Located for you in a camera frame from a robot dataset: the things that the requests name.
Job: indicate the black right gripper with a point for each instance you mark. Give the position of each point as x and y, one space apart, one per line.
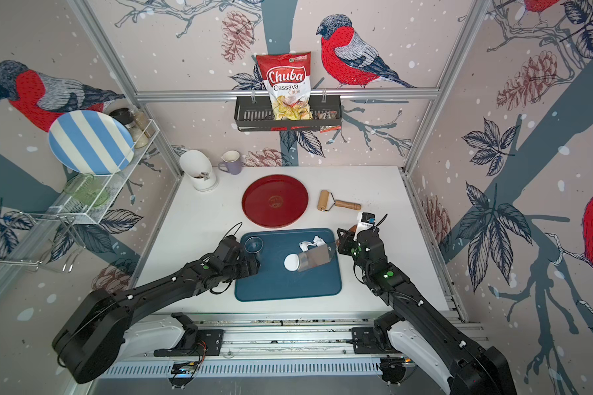
345 241

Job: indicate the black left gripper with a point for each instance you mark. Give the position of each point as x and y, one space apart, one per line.
248 271

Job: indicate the small round metal cutter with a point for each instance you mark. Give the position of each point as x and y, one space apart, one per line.
254 245

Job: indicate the teal plastic tray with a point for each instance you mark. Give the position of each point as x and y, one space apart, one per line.
274 282

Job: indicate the white dough piece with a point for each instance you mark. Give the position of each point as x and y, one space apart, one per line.
309 245

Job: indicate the metal spatula wooden handle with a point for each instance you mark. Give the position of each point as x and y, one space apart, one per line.
321 255

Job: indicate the wooden rolling pin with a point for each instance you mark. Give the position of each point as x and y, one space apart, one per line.
327 201

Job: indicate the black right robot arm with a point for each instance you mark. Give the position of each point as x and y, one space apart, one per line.
455 362

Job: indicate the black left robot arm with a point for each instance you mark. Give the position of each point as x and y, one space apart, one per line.
90 341

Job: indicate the round red tray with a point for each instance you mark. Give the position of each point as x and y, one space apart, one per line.
275 201

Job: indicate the purple mug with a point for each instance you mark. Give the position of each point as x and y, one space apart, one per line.
231 162

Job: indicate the white cutlery holder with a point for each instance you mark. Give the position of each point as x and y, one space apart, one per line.
198 169

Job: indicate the green glass cup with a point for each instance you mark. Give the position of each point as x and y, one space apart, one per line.
87 190

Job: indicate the red cassava chips bag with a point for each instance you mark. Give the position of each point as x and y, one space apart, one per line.
287 79

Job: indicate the dark lid spice jar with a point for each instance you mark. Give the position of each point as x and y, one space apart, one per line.
124 116

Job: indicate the blue white striped plate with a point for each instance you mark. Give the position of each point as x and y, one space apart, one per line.
90 142

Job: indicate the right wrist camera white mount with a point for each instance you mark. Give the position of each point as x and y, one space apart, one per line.
366 221

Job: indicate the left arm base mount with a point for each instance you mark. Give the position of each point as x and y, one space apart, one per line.
193 341

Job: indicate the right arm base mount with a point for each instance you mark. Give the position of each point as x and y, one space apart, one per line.
375 339

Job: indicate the black wire wall basket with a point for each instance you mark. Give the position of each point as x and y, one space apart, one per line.
256 115

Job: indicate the white wire wall shelf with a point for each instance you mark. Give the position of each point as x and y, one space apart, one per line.
83 219

